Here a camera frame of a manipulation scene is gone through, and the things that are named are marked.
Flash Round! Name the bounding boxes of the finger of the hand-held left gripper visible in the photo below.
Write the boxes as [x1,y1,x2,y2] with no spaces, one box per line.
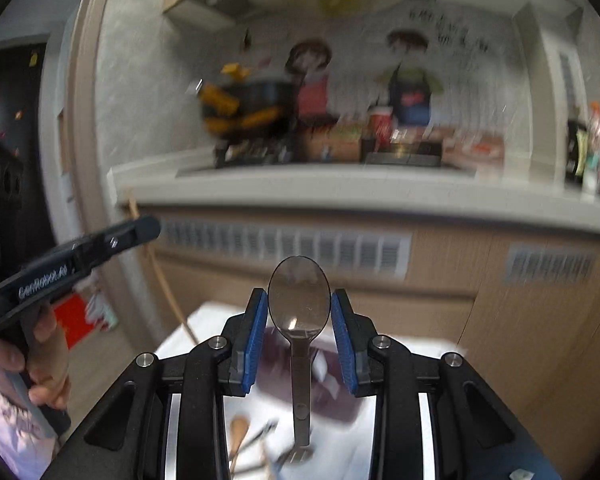
[72,216,162,273]

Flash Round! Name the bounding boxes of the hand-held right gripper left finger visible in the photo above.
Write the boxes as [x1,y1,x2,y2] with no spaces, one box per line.
[42,287,271,480]

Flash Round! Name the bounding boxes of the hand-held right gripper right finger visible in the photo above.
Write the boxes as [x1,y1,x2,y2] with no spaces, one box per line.
[330,288,563,480]

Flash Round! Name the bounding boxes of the metal spoon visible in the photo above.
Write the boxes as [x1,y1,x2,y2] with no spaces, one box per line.
[267,256,332,448]

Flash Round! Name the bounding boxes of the person's left forearm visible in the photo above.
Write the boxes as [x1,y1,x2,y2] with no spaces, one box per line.
[0,360,58,480]

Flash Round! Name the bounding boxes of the person's left hand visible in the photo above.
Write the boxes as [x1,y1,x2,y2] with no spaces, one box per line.
[0,302,73,411]

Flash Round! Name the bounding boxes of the white table cloth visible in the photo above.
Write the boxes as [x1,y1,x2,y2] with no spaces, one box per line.
[152,301,468,480]

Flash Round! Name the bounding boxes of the red floor mat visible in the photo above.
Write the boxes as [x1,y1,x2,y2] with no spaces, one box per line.
[55,294,106,348]

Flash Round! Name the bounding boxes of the wooden spoon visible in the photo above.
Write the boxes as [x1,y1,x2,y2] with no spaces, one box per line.
[229,416,251,478]

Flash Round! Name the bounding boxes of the black tongs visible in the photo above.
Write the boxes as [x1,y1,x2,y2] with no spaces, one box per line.
[240,422,281,453]

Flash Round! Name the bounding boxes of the long grey vent grille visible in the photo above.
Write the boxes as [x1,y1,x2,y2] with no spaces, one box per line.
[157,217,413,278]

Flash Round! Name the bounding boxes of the black gas stove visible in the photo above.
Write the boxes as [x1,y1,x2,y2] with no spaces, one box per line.
[212,137,443,168]

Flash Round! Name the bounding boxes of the stone kitchen countertop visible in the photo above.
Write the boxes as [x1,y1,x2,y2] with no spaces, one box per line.
[107,157,600,236]

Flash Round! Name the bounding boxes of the wooden kitchen cabinet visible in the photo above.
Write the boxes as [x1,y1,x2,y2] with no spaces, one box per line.
[130,200,600,480]

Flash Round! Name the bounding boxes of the dark panel with coloured magnets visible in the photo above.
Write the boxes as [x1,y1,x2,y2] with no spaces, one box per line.
[0,42,48,171]

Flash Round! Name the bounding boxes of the short grey vent grille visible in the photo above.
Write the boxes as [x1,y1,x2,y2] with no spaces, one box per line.
[505,245,597,286]

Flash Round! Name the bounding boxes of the colourful food packets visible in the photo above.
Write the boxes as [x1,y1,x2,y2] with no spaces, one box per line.
[300,122,506,171]

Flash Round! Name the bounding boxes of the dark sauce bottle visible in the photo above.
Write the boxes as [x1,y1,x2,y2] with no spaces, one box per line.
[565,107,589,183]

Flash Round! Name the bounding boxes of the white boxed column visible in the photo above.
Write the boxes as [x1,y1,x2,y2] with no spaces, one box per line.
[512,2,583,181]

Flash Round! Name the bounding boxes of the orange-capped clear bottle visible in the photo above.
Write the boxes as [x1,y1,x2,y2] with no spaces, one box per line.
[587,102,600,161]

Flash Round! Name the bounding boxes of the black pot yellow handles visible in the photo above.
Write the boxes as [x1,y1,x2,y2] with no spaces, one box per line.
[197,62,301,136]

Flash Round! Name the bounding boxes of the cartoon wall poster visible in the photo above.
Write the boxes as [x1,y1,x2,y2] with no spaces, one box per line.
[215,0,513,131]

